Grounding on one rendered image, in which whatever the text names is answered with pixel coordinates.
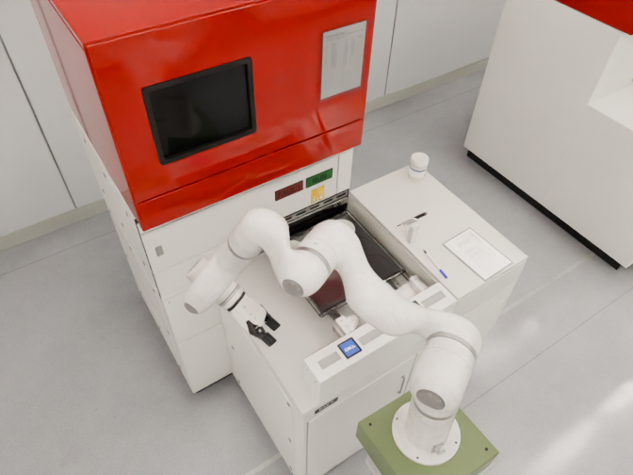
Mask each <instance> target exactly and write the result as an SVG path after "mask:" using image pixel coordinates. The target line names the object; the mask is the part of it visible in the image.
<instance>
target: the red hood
mask: <svg viewBox="0 0 633 475"><path fill-rule="evenodd" d="M30 2H31V5H32V8H33V9H34V12H35V15H36V17H37V20H38V23H39V25H40V28H41V32H42V35H43V37H44V39H45V42H46V44H47V47H48V50H49V52H50V55H51V58H52V60H53V62H54V64H55V67H56V70H57V74H58V77H59V79H60V82H61V85H62V87H63V89H64V92H65V94H66V97H67V99H68V102H69V105H70V107H71V110H72V112H73V114H74V116H75V117H76V119H77V120H78V122H79V123H80V125H81V127H82V128H83V130H84V132H85V133H86V135H87V137H88V139H89V141H90V143H91V144H92V146H93V148H94V150H95V151H96V153H97V155H98V156H99V157H100V159H101V160H102V162H103V164H104V166H105V168H106V170H107V171H108V173H109V175H110V176H111V178H112V180H113V182H114V183H115V185H116V187H117V188H118V190H119V192H120V193H121V195H122V197H123V199H124V200H125V202H126V203H127V205H128V207H129V209H130V210H131V212H132V214H133V215H134V217H135V219H136V220H137V222H138V225H139V226H140V228H141V230H142V231H143V232H145V231H148V230H150V229H152V228H155V227H156V226H159V225H161V224H164V223H166V222H169V221H173V220H175V219H178V218H180V217H183V216H185V215H187V214H189V213H192V212H194V211H197V210H199V209H202V208H204V207H207V206H209V205H212V204H214V203H217V202H219V201H222V200H224V199H227V198H229V197H232V196H234V195H237V194H238V193H241V192H243V191H246V190H248V189H251V188H255V187H257V186H260V185H262V184H265V183H266V182H269V181H271V180H274V179H276V178H278V177H281V176H283V175H286V174H288V173H291V172H294V171H296V170H299V169H301V168H304V167H306V166H309V165H311V164H314V163H316V162H318V161H320V160H323V159H325V158H328V157H330V156H334V155H337V154H339V153H342V152H344V151H346V150H348V149H350V148H353V147H355V146H358V145H360V144H361V143H362V135H363V126H364V117H365V101H366V93H367V83H368V75H369V66H370V58H371V49H372V41H373V32H374V23H375V14H376V6H377V0H30Z"/></svg>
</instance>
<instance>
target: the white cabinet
mask: <svg viewBox="0 0 633 475"><path fill-rule="evenodd" d="M514 285H515V283H513V284H511V285H510V286H508V287H506V288H504V289H503V290H501V291H499V292H498V293H496V294H495V295H494V296H492V297H491V298H489V299H488V300H486V301H484V302H483V303H480V304H479V305H477V306H476V307H474V308H472V309H471V310H469V311H467V312H466V313H464V314H463V315H461V317H463V318H465V319H467V320H469V321H470V322H472V323H473V324H474V325H475V326H476V328H477V329H478V330H479V333H480V337H481V349H480V351H482V349H483V347H484V345H485V343H486V341H487V339H488V337H489V335H490V333H491V332H492V330H493V328H494V326H495V323H496V321H497V319H498V317H499V315H500V313H501V311H502V309H503V307H504V305H505V303H506V301H507V300H508V298H509V296H510V294H511V291H512V289H513V287H514ZM219 308H220V313H221V317H222V323H223V328H224V333H225V337H226V342H227V347H228V352H229V356H230V361H231V367H232V372H233V374H234V376H235V378H236V380H237V381H238V383H239V385H240V386H241V388H242V390H243V391H244V393H245V395H246V396H247V398H248V400H249V401H250V403H251V405H252V407H253V409H254V410H255V412H256V414H257V416H258V417H259V418H260V420H261V421H262V423H263V425H264V426H265V428H266V430H267V431H268V434H269V435H270V437H271V439H272V440H273V442H274V444H275V445H276V447H277V449H278V450H279V452H280V454H281V455H282V456H283V458H284V460H285V462H286V464H287V465H288V467H289V469H290V470H291V472H292V474H293V475H323V474H325V473H326V472H328V471H329V470H331V469H332V468H334V467H336V466H337V465H339V464H340V463H341V462H343V461H344V460H346V459H347V458H349V457H350V456H351V455H352V454H354V453H355V452H357V451H358V450H360V449H361V448H363V446H362V444H361V443H360V441H359V440H358V438H357V437H356V431H357V426H358V422H359V421H361V420H362V419H364V418H366V417H368V416H369V415H371V414H373V413H374V412H376V411H377V410H379V409H381V408H382V407H384V406H385V405H386V404H388V403H389V402H391V401H393V400H395V399H396V398H398V397H400V396H401V395H403V394H404V393H406V392H408V391H409V390H410V388H409V383H410V379H411V376H412V374H413V371H414V367H415V365H416V363H417V361H418V359H419V357H420V355H421V353H422V352H423V349H424V347H425V345H426V343H427V341H426V339H424V340H422V341H421V342H419V343H417V344H416V345H414V346H413V347H411V348H410V349H409V350H407V351H405V352H403V353H402V354H400V355H398V356H397V357H395V358H394V359H392V360H390V361H389V362H387V363H385V364H384V365H382V366H381V367H379V368H377V369H375V370H373V371H372V372H370V373H369V374H367V375H366V376H365V377H363V378H362V379H360V380H358V381H357V382H355V383H353V384H352V385H350V386H348V387H346V388H345V389H343V390H342V391H340V392H338V393H337V394H335V395H333V396H332V397H330V398H329V399H327V400H326V401H324V402H323V403H321V404H319V405H318V406H316V407H314V408H313V409H311V410H310V411H308V412H306V413H305V414H302V413H301V411H300V409H299V408H298V406H297V405H296V404H295V403H294V401H293V400H292V398H291V397H290V395H289V393H288V392H287V390H286V389H285V387H284V385H283V384H282V382H281V381H280V379H279V378H278V376H277V375H276V373H275V372H274V370H273V369H272V367H271V365H270V364H269V362H268V360H267V359H266V357H265V356H264V355H263V354H262V352H261V351H260V349H259V348H258V346H257V345H256V343H255V342H254V340H253V338H252V336H251V335H250V333H249V332H247V331H246V330H245V329H244V328H243V327H242V326H241V325H240V324H239V323H238V322H237V321H236V320H235V319H234V318H233V316H232V315H231V314H230V313H229V312H228V311H227V310H224V309H223V308H221V307H219Z"/></svg>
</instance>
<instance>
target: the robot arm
mask: <svg viewBox="0 0 633 475"><path fill-rule="evenodd" d="M262 250H264V251H265V252H266V254H267V255H268V258H269V261H270V263H271V266H272V268H273V270H274V273H275V276H276V278H277V280H278V283H279V284H280V286H281V287H282V289H283V290H284V291H286V292H287V293H289V294H291V295H293V296H296V297H308V296H310V295H312V294H314V293H316V292H317V291H318V290H319V289H320V288H321V286H322V285H323V284H324V283H325V281H326V280H327V279H328V277H329V276H330V274H331V273H332V272H333V270H337V271H338V273H339V274H340V276H341V279H342V281H343V285H344V289H345V294H346V299H347V302H348V304H349V307H350V308H351V309H352V310H353V311H354V312H355V313H356V314H357V315H358V316H359V317H361V318H362V319H363V320H365V321H366V322H367V323H369V324H370V325H371V326H373V327H374V328H376V329H377V330H379V331H381V332H382V333H385V334H387V335H390V336H405V335H407V334H417V335H419V336H422V337H424V338H425V339H426V341H427V343H426V345H425V347H424V349H423V352H422V353H421V355H420V357H419V359H418V361H417V363H416V365H415V367H414V371H413V374H412V376H411V379H410V383H409V388H410V391H411V393H412V398H411V401H409V402H407V403H405V404H404V405H402V406H401V407H400V408H399V409H398V410H397V412H396V414H395V416H394V419H393V423H392V434H393V438H394V440H395V443H396V445H397V447H398V449H399V450H400V451H401V452H402V453H403V454H404V455H405V456H406V457H407V458H409V459H410V460H412V461H413V462H416V463H418V464H420V465H424V466H438V465H441V464H443V463H445V462H447V461H448V460H450V459H451V458H452V457H453V456H454V454H455V453H456V451H457V449H458V447H459V445H460V442H461V433H460V428H459V425H458V423H457V421H456V419H455V417H456V415H457V412H458V410H459V407H460V404H461V402H462V399H463V394H464V392H465V389H466V387H467V385H468V382H469V379H470V377H471V374H472V372H473V369H474V367H475V365H476V362H477V360H478V357H479V353H480V349H481V337H480V333H479V330H478V329H477V328H476V326H475V325H474V324H473V323H472V322H470V321H469V320H467V319H465V318H463V317H461V316H458V315H455V314H451V313H448V312H444V311H439V310H435V309H430V308H427V307H424V306H421V305H418V304H416V303H413V302H411V301H409V300H407V299H406V298H404V297H403V296H401V295H400V294H399V293H398V292H396V291H395V290H394V289H393V288H391V287H390V286H388V285H387V284H386V283H385V282H384V281H383V280H382V279H381V278H380V277H379V276H378V275H377V274H376V273H375V272H374V270H372V269H371V267H370V266H369V264H368V262H367V260H366V257H365V253H364V250H363V248H362V245H361V242H360V240H359V239H358V237H357V236H356V234H355V233H354V232H353V231H352V229H350V228H349V227H348V226H347V225H346V224H344V223H343V222H341V221H335V220H328V221H323V222H321V223H319V224H318V225H317V226H315V227H314V228H313V229H312V230H311V231H310V233H309V234H308V235H307V236H306V237H305V238H304V240H303V241H302V242H301V243H300V245H299V246H298V247H297V248H296V249H295V250H292V249H291V248H290V240H289V228H288V224H287V222H286V220H285V219H284V217H283V216H281V215H280V214H279V213H277V212H275V211H273V210H270V209H268V208H264V207H256V208H253V209H251V210H249V211H248V212H247V213H246V214H245V215H244V216H243V217H242V218H241V220H240V221H239V222H238V223H237V225H236V226H235V228H234V229H233V230H232V232H231V233H230V234H229V236H228V237H227V238H226V239H225V240H224V241H223V243H222V244H221V246H220V247H219V249H218V250H217V252H216V253H215V254H214V256H213V257H212V258H211V259H209V258H208V257H207V256H203V257H202V258H201V259H199V260H198V261H197V262H196V263H195V265H194V266H193V267H192V268H191V269H190V270H189V272H188V273H187V279H189V280H190V281H191V282H192V285H191V286H190V287H189V289H188V290H187V292H186V294H185V296H184V306H185V308H186V310H187V311H189V312H190V313H192V314H197V315H198V314H202V313H204V312H205V311H207V310H208V309H209V308H210V307H211V306H212V305H213V304H214V303H217V304H218V305H219V306H220V307H221V308H223V309H224V310H227V311H228V312H229V313H230V314H231V315H232V316H233V318H234V319H235V320H236V321H237V322H238V323H239V324H240V325H241V326H242V327H243V328H244V329H245V330H246V331H247V332H249V333H250V335H252V336H254V337H258V339H261V340H262V341H263V342H265V343H266V344H267V345H268V346H269V347H271V346H272V345H273V344H274V343H275V342H276V341H277V339H276V338H275V337H274V336H272V335H271V334H270V333H269V332H266V331H265V329H264V328H263V326H262V325H263V323H264V322H265V324H266V325H267V326H268V327H269V328H270V329H271V330H272V331H276V330H277V329H278V328H279V327H280V326H281V324H280V323H279V322H278V321H277V320H276V319H274V318H273V317H272V316H271V315H270V314H269V313H268V311H267V310H266V309H265V308H264V306H263V305H262V304H259V303H257V302H256V301H255V300H254V299H252V298H251V297H250V296H248V295H247V294H246V292H245V291H243V290H244V288H242V286H240V285H239V284H238V283H237V282H235V279H236V277H237V276H238V275H239V274H240V272H242V271H243V270H244V269H245V268H246V267H247V266H248V265H249V264H250V263H251V262H252V261H253V259H254V258H255V257H256V256H257V255H258V254H259V253H260V252H261V251H262ZM258 325H259V326H258ZM257 326H258V327H257ZM256 327H257V328H256ZM259 330H261V331H262V332H259Z"/></svg>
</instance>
